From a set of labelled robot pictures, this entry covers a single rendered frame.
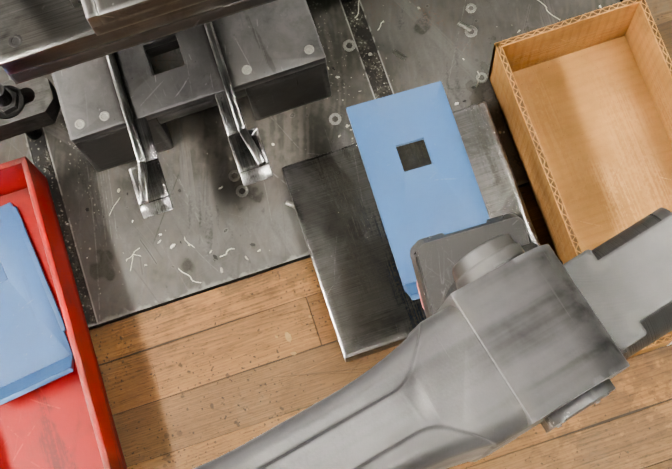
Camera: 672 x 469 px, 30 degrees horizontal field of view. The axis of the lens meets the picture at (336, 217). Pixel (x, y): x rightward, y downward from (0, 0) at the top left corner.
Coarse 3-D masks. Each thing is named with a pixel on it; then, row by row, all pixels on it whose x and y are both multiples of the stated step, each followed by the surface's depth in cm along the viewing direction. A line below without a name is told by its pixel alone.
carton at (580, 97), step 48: (528, 48) 97; (576, 48) 101; (624, 48) 101; (528, 96) 101; (576, 96) 100; (624, 96) 100; (528, 144) 95; (576, 144) 99; (624, 144) 99; (576, 192) 98; (624, 192) 98; (576, 240) 91
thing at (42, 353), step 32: (0, 224) 100; (0, 256) 99; (0, 288) 98; (32, 288) 98; (0, 320) 98; (32, 320) 98; (0, 352) 97; (32, 352) 97; (64, 352) 97; (0, 384) 97; (32, 384) 94
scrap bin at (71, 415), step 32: (0, 192) 100; (32, 192) 95; (32, 224) 100; (64, 256) 98; (64, 288) 94; (64, 320) 92; (64, 384) 97; (96, 384) 94; (0, 416) 96; (32, 416) 96; (64, 416) 96; (96, 416) 90; (0, 448) 96; (32, 448) 96; (64, 448) 95; (96, 448) 95
